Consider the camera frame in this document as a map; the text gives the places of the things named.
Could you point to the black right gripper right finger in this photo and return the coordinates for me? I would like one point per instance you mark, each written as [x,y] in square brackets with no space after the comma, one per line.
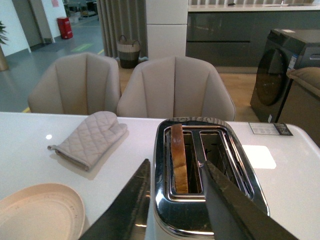
[233,216]

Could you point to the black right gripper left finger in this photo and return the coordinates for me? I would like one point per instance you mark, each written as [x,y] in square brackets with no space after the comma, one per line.
[126,218]

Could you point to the bread slice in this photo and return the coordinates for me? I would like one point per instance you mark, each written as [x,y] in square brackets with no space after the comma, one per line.
[178,156]

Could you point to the white silver toaster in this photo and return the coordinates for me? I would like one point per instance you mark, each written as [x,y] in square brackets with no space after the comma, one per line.
[184,216]

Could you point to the beige round plate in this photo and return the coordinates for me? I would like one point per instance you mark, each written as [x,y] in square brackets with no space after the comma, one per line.
[48,211]

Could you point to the grey quilted oven mitt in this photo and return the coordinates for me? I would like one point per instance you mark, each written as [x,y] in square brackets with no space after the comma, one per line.
[91,139]

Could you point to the label sticker on table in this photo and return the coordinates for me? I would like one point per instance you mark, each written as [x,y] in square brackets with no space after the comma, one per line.
[277,129]

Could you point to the beige chair right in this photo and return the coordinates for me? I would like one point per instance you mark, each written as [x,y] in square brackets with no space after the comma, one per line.
[176,86]

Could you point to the beige chair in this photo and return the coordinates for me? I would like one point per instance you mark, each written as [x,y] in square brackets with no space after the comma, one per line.
[176,86]
[78,84]

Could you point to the beige chair left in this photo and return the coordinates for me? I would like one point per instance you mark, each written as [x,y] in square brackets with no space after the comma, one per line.
[78,84]

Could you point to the woven laundry basket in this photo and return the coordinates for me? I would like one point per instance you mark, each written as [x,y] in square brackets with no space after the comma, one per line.
[128,52]

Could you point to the dark washing machine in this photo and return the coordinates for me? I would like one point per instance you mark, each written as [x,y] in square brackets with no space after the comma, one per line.
[285,49]

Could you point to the grey kitchen counter cabinet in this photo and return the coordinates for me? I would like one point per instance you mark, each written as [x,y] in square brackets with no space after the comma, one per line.
[232,36]

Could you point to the red bin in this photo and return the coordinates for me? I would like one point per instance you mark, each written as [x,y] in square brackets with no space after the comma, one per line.
[64,26]

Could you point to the grey pleated curtain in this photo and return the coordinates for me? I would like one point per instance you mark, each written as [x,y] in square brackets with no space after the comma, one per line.
[122,18]

